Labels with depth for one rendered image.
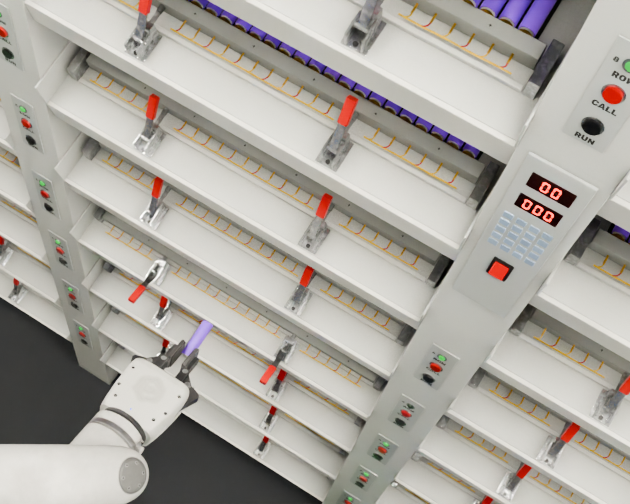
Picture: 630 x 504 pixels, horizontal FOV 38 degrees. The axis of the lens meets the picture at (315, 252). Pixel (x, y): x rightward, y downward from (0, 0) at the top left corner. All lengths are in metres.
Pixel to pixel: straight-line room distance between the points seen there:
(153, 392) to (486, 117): 0.71
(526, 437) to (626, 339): 0.40
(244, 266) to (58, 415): 1.05
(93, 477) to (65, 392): 1.18
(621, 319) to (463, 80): 0.33
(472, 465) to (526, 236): 0.70
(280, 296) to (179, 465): 0.97
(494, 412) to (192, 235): 0.53
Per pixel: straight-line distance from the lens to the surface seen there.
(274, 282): 1.41
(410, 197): 1.04
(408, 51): 0.89
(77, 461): 1.20
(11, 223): 1.95
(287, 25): 0.91
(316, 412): 1.76
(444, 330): 1.18
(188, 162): 1.27
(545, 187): 0.88
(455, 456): 1.57
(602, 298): 1.05
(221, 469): 2.30
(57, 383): 2.39
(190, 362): 1.43
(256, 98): 1.08
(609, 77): 0.77
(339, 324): 1.39
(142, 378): 1.38
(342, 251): 1.22
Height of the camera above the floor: 2.22
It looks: 61 degrees down
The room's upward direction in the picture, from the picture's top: 14 degrees clockwise
